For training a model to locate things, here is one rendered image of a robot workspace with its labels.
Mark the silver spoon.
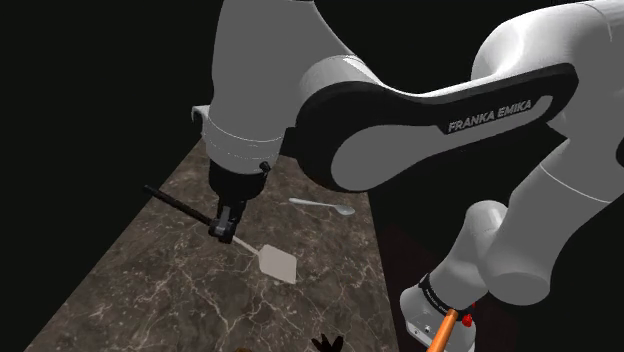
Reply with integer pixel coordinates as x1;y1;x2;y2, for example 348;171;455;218
287;196;357;217

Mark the black jagged object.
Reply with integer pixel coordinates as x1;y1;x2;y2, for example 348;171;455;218
310;333;345;352

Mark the black-handled metal spatula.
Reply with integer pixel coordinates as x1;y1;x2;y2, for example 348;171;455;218
143;184;299;286

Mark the orange tool handle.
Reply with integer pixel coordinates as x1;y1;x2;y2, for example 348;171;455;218
425;307;460;352

